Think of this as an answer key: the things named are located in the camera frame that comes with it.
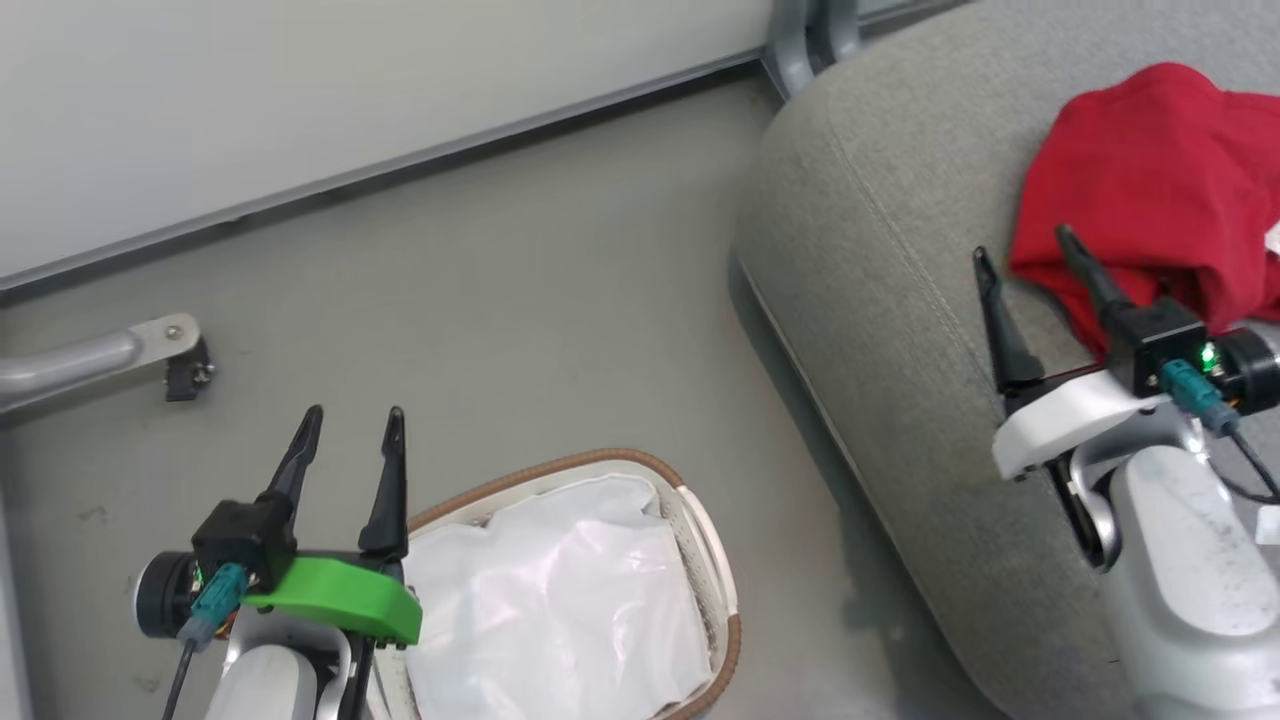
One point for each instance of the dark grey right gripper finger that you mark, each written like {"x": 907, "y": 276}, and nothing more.
{"x": 1003, "y": 330}
{"x": 1090, "y": 272}

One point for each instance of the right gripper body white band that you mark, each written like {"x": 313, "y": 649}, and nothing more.
{"x": 1070, "y": 420}

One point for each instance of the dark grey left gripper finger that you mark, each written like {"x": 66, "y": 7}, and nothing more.
{"x": 390, "y": 490}
{"x": 300, "y": 460}

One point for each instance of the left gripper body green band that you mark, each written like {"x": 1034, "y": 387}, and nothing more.
{"x": 345, "y": 595}

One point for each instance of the red garment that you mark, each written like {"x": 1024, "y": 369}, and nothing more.
{"x": 1150, "y": 170}

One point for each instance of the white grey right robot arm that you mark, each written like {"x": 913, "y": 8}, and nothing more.
{"x": 1190, "y": 580}

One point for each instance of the grey fabric sofa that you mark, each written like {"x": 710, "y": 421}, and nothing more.
{"x": 900, "y": 250}

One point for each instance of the black caster wheel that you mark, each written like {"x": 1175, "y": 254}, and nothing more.
{"x": 188, "y": 375}

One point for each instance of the white basket liner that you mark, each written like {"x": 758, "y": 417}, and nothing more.
{"x": 560, "y": 600}

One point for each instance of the long grey metal partition foot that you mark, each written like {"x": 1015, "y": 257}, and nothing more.
{"x": 80, "y": 360}

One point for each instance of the white laundry basket brown rim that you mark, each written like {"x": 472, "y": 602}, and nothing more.
{"x": 705, "y": 540}

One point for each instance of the short grey partition foot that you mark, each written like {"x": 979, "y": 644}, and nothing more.
{"x": 790, "y": 45}
{"x": 840, "y": 25}

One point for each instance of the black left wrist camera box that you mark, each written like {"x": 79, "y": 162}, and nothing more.
{"x": 240, "y": 535}

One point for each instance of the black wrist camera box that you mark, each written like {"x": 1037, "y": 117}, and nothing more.
{"x": 1165, "y": 340}
{"x": 240, "y": 535}

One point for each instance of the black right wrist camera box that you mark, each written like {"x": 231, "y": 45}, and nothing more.
{"x": 1165, "y": 340}

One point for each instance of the grey partition bottom rail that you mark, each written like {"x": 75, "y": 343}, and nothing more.
{"x": 400, "y": 165}

